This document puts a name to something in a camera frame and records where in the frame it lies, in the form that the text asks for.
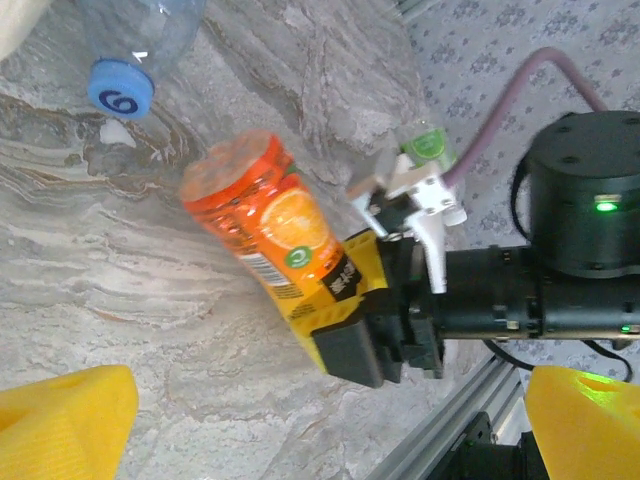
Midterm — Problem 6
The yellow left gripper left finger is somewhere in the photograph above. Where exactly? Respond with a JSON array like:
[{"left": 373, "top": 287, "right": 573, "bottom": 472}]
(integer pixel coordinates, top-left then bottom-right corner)
[{"left": 0, "top": 364, "right": 140, "bottom": 480}]

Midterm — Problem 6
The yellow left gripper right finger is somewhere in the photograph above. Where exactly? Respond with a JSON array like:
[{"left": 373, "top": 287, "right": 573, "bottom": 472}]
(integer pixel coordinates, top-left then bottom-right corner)
[{"left": 525, "top": 364, "right": 640, "bottom": 480}]

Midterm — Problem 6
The orange juice bottle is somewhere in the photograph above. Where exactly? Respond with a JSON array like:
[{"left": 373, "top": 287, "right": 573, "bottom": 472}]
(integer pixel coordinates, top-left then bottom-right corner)
[{"left": 178, "top": 128, "right": 362, "bottom": 324}]

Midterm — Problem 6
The small clear bottle green label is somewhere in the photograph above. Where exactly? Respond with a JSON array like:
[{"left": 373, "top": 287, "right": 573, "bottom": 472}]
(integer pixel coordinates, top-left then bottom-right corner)
[{"left": 397, "top": 118, "right": 470, "bottom": 227}]

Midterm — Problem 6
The clear bottle with blue cap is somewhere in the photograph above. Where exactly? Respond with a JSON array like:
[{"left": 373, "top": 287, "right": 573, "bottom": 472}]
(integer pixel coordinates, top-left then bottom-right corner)
[{"left": 74, "top": 0, "right": 207, "bottom": 121}]

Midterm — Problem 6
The thin black cable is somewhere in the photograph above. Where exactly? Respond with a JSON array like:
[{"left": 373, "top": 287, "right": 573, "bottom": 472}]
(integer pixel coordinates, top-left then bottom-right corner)
[{"left": 482, "top": 338, "right": 634, "bottom": 385}]

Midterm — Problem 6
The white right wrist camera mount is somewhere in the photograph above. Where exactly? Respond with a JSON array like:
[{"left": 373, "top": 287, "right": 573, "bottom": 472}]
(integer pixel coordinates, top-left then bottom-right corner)
[{"left": 346, "top": 152, "right": 469, "bottom": 295}]

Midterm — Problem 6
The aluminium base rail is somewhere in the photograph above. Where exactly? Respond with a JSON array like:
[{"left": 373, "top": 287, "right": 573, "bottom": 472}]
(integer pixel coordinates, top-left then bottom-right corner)
[{"left": 359, "top": 355, "right": 531, "bottom": 480}]

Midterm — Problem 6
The purple cable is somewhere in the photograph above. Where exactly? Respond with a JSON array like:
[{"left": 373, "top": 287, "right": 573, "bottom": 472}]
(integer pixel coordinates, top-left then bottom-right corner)
[{"left": 442, "top": 46, "right": 610, "bottom": 187}]

